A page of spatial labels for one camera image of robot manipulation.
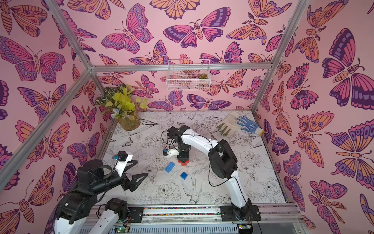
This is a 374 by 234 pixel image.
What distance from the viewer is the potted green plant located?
0.93 metres

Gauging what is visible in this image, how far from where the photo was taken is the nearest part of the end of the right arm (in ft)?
2.22

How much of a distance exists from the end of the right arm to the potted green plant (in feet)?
1.14
